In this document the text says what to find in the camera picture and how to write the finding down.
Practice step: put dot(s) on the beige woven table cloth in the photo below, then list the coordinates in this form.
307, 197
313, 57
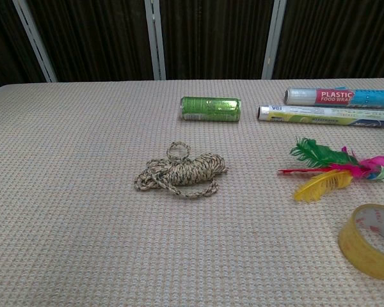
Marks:
115, 224

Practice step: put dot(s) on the plastic food wrap roll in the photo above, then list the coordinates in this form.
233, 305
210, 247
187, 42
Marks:
332, 97

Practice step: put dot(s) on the colourful feather shuttlecock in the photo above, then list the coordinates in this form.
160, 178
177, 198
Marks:
334, 166

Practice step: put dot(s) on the grey metal frame post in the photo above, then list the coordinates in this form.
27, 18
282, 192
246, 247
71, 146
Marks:
155, 38
35, 38
273, 38

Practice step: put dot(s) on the dark pleated curtain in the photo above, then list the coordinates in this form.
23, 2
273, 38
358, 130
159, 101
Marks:
216, 35

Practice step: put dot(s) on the green drink can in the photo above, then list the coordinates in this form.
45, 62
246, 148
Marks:
210, 109

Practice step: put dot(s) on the white green wrap roll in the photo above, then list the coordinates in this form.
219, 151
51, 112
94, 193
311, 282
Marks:
323, 116

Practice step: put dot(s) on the yellow adhesive tape roll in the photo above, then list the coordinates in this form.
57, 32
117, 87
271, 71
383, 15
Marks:
361, 252

